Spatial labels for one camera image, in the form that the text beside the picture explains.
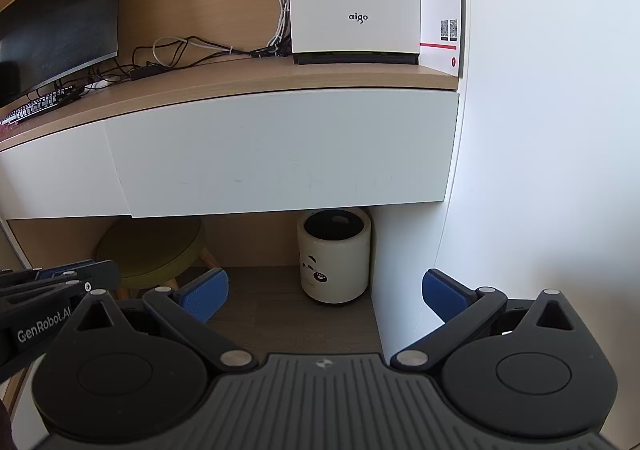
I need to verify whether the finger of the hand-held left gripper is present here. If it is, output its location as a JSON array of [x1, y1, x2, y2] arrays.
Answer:
[[0, 261, 121, 304], [0, 260, 97, 281]]

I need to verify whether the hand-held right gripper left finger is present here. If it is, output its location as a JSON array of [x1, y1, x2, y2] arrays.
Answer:
[[65, 268, 256, 373]]

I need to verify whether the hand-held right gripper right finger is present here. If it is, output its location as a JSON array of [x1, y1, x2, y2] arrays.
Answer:
[[390, 269, 596, 373]]

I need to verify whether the wide white desk drawer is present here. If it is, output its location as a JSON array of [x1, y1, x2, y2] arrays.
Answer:
[[102, 89, 460, 219]]

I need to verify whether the green round stool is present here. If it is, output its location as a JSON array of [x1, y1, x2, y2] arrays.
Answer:
[[95, 217, 219, 301]]

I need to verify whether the narrow white desk drawer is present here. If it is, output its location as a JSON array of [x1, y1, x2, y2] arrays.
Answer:
[[0, 122, 132, 220]]

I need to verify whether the white bear-face trash bin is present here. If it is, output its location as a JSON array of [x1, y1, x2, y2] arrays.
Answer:
[[296, 209, 372, 307]]

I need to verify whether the black keyboard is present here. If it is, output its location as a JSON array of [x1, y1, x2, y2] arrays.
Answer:
[[0, 86, 84, 127]]

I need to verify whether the black computer monitor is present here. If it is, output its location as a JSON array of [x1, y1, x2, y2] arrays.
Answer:
[[0, 0, 125, 106]]

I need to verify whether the white wall poster red print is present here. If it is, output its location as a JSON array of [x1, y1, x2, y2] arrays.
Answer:
[[419, 0, 464, 79]]

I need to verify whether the white cable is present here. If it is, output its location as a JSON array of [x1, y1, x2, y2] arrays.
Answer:
[[151, 0, 292, 67]]

